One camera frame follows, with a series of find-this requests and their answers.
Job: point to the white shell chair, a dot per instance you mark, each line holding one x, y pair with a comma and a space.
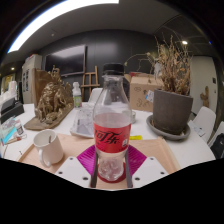
96, 95
220, 128
204, 121

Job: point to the yellow tag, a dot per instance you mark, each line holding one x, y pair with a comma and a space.
136, 137

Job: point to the colourful printed book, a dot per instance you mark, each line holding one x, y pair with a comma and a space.
9, 131

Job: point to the open newspaper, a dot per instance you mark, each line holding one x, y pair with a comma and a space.
82, 123

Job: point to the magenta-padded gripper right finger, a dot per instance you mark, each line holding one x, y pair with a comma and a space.
146, 168

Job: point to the black box stack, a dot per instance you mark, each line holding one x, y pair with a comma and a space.
10, 110

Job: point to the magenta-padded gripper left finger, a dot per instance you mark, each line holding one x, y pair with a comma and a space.
75, 168

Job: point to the golden relief sculpture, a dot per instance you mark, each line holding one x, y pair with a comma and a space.
51, 103

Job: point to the round ceiling spot light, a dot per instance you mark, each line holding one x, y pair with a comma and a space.
184, 42

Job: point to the wooden easel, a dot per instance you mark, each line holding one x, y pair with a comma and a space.
90, 83

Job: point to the white ceramic mug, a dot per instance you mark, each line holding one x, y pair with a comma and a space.
50, 146

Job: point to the dried plant in grey pot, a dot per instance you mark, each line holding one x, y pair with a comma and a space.
171, 110

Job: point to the wooden figure sculpture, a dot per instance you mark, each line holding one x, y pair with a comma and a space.
205, 96

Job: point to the white cabinet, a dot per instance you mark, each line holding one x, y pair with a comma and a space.
31, 78

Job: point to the brown cardboard box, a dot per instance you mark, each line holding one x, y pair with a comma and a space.
141, 93

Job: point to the black wall screen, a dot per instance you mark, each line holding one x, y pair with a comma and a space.
66, 60

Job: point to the clear red-label drink bottle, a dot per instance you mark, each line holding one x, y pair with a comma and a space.
111, 136

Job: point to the white bottle with green label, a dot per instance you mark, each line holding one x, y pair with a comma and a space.
77, 96

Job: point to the grey plant saucer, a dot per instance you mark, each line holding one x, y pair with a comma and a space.
166, 135

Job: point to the flat round red coaster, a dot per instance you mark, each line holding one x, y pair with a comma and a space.
125, 173

